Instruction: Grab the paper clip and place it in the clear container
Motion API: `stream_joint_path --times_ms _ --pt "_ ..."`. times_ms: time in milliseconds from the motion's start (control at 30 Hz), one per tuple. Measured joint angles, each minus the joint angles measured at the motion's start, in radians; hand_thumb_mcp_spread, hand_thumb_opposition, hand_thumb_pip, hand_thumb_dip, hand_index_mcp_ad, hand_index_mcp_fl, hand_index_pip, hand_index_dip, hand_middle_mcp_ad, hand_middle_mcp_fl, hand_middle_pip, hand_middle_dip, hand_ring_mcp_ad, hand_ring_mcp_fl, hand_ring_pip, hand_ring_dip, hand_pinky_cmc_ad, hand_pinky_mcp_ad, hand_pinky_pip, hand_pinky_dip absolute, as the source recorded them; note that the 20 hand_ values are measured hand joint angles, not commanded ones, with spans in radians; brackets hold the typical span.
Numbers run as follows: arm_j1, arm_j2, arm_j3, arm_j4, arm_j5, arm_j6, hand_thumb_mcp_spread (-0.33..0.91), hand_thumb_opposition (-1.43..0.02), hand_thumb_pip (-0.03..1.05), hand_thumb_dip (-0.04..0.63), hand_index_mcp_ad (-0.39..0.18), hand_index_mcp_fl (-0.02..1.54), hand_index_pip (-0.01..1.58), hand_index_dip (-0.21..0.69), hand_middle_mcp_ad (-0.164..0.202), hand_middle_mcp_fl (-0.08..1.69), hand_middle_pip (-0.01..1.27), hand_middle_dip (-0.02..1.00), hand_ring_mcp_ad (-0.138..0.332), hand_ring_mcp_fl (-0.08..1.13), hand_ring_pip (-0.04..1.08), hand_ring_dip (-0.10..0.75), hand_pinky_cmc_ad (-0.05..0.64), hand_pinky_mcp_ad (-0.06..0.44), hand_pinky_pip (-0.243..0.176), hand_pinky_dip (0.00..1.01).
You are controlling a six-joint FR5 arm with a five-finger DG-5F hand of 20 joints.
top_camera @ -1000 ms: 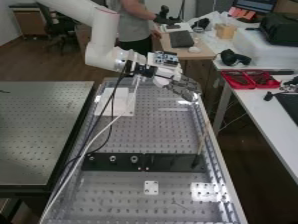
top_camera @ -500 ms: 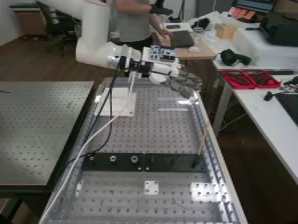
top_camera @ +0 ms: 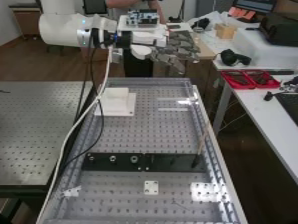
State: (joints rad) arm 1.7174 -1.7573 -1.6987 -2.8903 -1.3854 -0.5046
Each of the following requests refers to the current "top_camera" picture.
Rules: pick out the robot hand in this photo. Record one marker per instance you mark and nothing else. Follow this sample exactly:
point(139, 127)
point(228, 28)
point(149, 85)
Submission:
point(147, 35)

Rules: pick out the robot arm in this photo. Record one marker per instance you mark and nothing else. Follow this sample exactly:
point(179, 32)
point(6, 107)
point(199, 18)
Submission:
point(62, 28)

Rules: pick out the person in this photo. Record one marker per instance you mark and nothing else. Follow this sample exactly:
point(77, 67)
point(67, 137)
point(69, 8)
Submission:
point(133, 4)

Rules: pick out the small wooden box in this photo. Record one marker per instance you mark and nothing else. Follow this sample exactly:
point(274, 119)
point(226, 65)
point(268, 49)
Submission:
point(226, 30)

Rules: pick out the small white box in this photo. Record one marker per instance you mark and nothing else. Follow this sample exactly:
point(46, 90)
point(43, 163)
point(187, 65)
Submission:
point(116, 101)

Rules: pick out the wooden cabinet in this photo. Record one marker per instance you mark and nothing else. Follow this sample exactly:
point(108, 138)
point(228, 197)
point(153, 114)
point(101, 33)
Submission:
point(27, 20)

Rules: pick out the white desk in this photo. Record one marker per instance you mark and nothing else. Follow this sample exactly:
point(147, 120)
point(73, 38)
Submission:
point(270, 56)
point(266, 123)

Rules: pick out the clear box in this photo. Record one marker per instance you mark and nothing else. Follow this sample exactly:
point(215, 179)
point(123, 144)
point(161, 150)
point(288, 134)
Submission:
point(147, 133)

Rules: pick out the black case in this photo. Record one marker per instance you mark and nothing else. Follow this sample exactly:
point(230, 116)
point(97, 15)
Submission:
point(280, 30)

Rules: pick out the black plate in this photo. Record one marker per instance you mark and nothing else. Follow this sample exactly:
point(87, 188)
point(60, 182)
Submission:
point(160, 162)

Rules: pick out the black keyboard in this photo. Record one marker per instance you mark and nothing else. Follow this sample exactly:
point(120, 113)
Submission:
point(290, 106)

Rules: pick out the small white square plate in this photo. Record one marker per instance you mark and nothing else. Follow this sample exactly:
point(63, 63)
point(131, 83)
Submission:
point(151, 187)

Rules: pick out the small white bracket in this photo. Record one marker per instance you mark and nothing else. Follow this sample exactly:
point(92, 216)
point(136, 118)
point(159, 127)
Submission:
point(73, 192)

